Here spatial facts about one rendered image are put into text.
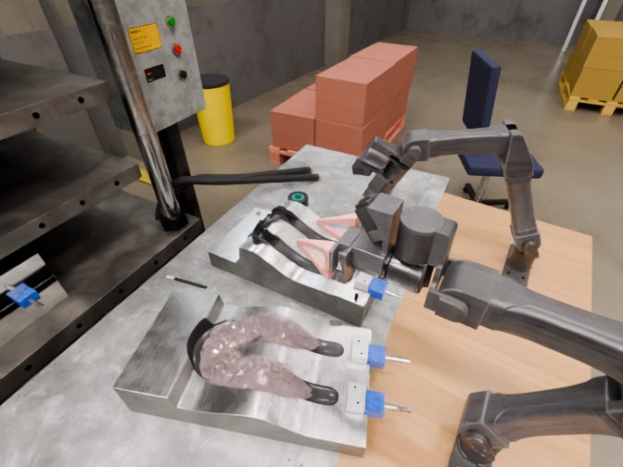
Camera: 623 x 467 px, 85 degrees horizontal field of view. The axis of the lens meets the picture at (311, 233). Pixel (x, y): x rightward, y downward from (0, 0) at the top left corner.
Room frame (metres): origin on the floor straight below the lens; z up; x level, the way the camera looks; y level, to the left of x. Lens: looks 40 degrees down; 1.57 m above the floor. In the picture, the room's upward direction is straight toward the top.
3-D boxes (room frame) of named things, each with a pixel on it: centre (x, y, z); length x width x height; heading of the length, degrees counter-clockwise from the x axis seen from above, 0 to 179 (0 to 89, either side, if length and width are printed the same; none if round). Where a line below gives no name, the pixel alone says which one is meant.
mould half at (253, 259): (0.76, 0.03, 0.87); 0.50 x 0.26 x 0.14; 63
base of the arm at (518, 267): (0.75, -0.65, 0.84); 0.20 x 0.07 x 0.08; 148
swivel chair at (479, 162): (2.11, -1.22, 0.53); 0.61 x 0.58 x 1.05; 65
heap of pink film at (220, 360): (0.40, 0.12, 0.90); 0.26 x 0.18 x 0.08; 80
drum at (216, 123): (3.37, 0.97, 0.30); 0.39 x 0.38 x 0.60; 58
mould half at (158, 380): (0.40, 0.12, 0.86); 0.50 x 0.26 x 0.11; 80
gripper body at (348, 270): (0.39, -0.09, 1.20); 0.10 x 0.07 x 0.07; 148
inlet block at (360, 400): (0.30, -0.14, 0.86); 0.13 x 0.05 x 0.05; 80
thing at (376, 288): (0.58, -0.18, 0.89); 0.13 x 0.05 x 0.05; 62
